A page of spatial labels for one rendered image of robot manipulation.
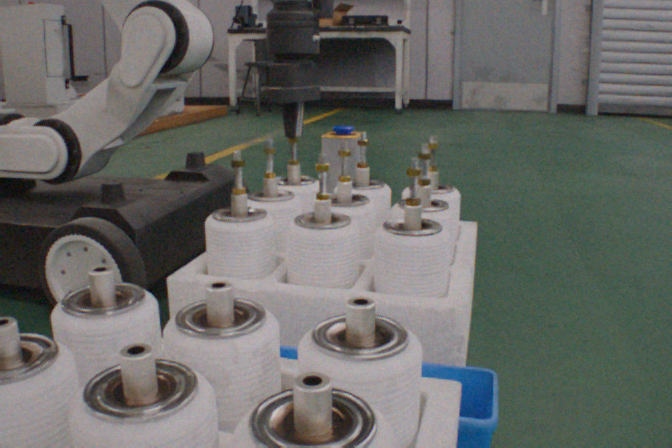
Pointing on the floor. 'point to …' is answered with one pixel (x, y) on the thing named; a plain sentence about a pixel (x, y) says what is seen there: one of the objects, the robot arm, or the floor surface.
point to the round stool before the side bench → (258, 85)
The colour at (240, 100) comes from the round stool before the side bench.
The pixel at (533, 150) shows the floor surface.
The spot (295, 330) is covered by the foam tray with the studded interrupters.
